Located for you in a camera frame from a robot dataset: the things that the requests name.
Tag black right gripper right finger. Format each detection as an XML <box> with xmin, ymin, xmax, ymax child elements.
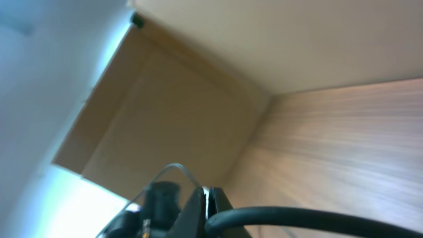
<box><xmin>208</xmin><ymin>187</ymin><xmax>251</xmax><ymax>238</ymax></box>

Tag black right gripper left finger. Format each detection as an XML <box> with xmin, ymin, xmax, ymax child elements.
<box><xmin>165</xmin><ymin>187</ymin><xmax>206</xmax><ymax>238</ymax></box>

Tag thin black usb cable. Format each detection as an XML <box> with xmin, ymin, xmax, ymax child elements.
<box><xmin>95</xmin><ymin>163</ymin><xmax>202</xmax><ymax>238</ymax></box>

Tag thick black cable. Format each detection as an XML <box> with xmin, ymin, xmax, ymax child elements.
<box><xmin>204</xmin><ymin>206</ymin><xmax>423</xmax><ymax>238</ymax></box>

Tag cardboard side panel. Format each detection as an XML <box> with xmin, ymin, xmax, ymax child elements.
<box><xmin>54</xmin><ymin>17</ymin><xmax>270</xmax><ymax>199</ymax></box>

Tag black corner clip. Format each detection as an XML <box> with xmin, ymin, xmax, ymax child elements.
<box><xmin>131</xmin><ymin>13</ymin><xmax>145</xmax><ymax>28</ymax></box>

